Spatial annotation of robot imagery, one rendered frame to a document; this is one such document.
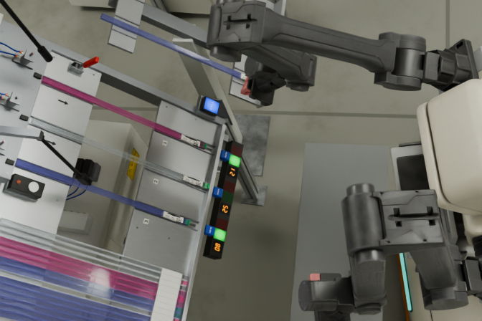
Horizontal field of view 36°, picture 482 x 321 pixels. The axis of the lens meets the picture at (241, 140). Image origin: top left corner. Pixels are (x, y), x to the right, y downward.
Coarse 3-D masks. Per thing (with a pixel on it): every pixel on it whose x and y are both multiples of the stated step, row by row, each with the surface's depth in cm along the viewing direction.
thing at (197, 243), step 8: (224, 128) 206; (216, 144) 205; (216, 152) 204; (216, 160) 202; (216, 168) 202; (208, 176) 202; (208, 192) 199; (208, 200) 198; (208, 208) 198; (200, 216) 198; (200, 224) 196; (200, 232) 195; (200, 240) 194; (200, 248) 194; (192, 256) 194; (192, 264) 192; (192, 272) 191; (192, 280) 190; (184, 296) 189; (184, 304) 188; (184, 312) 187; (184, 320) 187
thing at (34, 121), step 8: (32, 120) 176; (40, 120) 177; (48, 128) 178; (56, 128) 179; (72, 136) 181; (80, 136) 182; (88, 144) 183; (96, 144) 184; (104, 144) 185; (112, 152) 186; (120, 152) 187; (136, 160) 189; (144, 160) 191; (152, 168) 192; (160, 168) 193; (168, 168) 194; (176, 176) 195
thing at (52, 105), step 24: (48, 72) 182; (96, 72) 190; (48, 96) 181; (72, 96) 184; (48, 120) 179; (72, 120) 183; (24, 144) 175; (72, 144) 182; (24, 168) 174; (48, 168) 177; (0, 192) 169; (48, 192) 176; (0, 216) 168; (24, 216) 171; (48, 216) 174
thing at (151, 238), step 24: (168, 120) 199; (192, 120) 203; (168, 144) 197; (144, 168) 192; (192, 168) 200; (144, 192) 190; (168, 192) 194; (192, 192) 199; (144, 216) 189; (192, 216) 197; (144, 240) 187; (168, 240) 191; (192, 240) 195; (168, 264) 190
